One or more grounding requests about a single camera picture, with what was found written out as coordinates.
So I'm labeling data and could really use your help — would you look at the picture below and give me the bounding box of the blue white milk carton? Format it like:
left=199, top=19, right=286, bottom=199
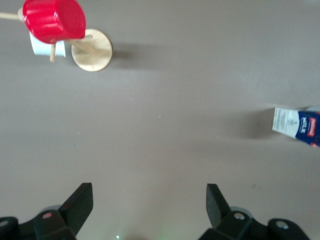
left=271, top=105, right=320, bottom=149

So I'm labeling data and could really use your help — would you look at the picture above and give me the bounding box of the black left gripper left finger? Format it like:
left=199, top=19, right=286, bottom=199
left=0, top=182, right=94, bottom=240

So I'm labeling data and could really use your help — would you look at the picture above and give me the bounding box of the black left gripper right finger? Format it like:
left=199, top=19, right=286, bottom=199
left=197, top=183, right=311, bottom=240

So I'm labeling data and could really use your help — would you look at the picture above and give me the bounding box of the wooden mug tree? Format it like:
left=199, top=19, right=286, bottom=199
left=0, top=7, right=114, bottom=73

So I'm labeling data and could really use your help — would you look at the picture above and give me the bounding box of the small white cup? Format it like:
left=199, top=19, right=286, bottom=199
left=28, top=30, right=67, bottom=58

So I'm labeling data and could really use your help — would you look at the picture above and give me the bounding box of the red plastic cup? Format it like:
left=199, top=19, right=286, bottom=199
left=22, top=0, right=87, bottom=45

